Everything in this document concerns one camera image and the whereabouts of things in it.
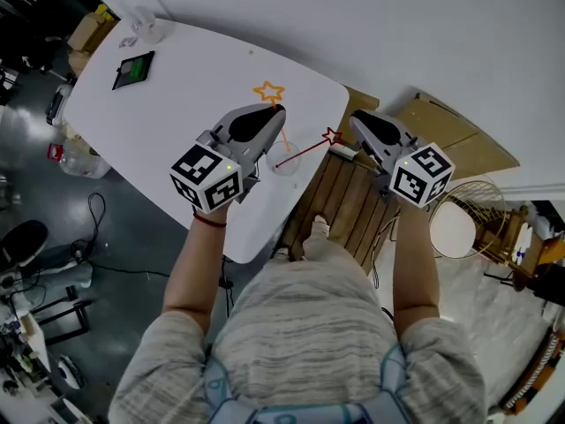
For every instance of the person's beige trousers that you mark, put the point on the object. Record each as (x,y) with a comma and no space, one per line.
(322,250)

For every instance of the clear glass cup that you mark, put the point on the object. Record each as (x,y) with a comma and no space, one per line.
(289,166)

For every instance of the person's cream shoe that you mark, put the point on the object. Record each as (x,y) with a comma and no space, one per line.
(320,227)

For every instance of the wooden slat platform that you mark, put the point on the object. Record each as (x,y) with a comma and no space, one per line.
(348,201)

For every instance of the clear water jug red cap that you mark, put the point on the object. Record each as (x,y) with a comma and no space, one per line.
(84,164)

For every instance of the black metal frame stand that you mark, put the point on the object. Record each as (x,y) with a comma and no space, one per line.
(81,320)

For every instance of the white work desk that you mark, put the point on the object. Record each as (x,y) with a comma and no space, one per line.
(37,342)

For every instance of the red star wand stick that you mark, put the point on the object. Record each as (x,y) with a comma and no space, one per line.
(304,151)

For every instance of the flat white box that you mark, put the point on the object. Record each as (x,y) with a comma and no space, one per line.
(344,150)

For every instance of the black tablet green screen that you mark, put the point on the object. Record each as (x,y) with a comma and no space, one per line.
(134,70)

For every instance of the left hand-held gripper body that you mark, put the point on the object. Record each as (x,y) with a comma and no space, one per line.
(205,179)

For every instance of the red wrist band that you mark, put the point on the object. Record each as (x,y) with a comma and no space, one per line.
(209,222)

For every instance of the orange star wand stick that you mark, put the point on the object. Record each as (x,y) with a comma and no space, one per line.
(285,138)

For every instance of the large cardboard sheet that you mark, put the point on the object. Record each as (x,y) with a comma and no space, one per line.
(468,139)

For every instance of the small cardboard sheet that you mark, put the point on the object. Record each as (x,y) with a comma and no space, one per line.
(364,102)

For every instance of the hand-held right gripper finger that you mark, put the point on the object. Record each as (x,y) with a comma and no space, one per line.
(388,130)
(368,144)

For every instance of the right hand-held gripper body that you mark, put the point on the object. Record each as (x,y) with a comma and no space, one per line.
(421,177)

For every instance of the small white packet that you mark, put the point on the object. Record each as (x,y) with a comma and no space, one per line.
(128,42)

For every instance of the silver black device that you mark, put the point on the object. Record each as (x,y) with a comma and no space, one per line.
(55,104)

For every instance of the person's left forearm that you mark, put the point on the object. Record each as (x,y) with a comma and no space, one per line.
(194,272)

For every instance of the light blue chest harness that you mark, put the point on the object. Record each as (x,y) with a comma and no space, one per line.
(216,382)

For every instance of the white round floor device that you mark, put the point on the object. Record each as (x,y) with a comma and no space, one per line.
(70,371)

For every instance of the wooden side shelf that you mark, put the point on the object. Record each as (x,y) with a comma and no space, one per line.
(494,236)

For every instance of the person's grey striped shirt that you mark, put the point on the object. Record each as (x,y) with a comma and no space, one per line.
(304,325)

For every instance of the brown cardboard box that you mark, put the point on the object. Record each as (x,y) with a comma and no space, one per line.
(86,31)
(78,62)

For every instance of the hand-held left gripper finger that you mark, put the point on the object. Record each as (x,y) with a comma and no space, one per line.
(247,119)
(269,137)

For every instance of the person's right forearm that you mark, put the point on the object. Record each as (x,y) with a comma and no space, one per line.
(415,272)

